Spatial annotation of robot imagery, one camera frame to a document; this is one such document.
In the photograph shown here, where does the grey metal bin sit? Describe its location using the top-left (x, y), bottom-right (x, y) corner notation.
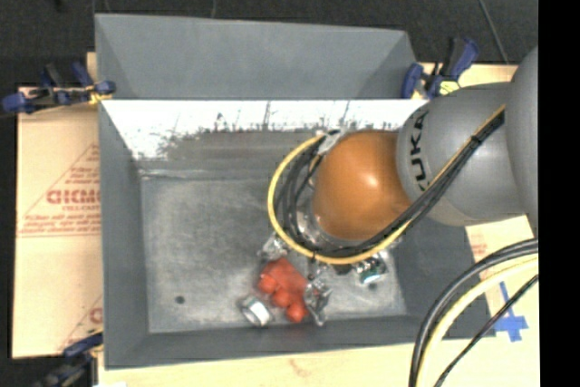
top-left (93, 13), bottom-right (496, 369)

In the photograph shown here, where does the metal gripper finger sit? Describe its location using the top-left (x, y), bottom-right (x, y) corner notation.
top-left (256, 234), bottom-right (290, 262)
top-left (304, 277), bottom-right (334, 328)

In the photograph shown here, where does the black cylinder on white bracket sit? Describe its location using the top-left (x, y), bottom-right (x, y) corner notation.
top-left (333, 255), bottom-right (390, 286)

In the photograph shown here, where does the small clear glass cup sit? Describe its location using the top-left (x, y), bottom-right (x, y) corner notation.
top-left (238, 295), bottom-right (275, 328)

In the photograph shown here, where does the red lumpy toy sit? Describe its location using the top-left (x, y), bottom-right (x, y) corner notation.
top-left (256, 256), bottom-right (312, 324)

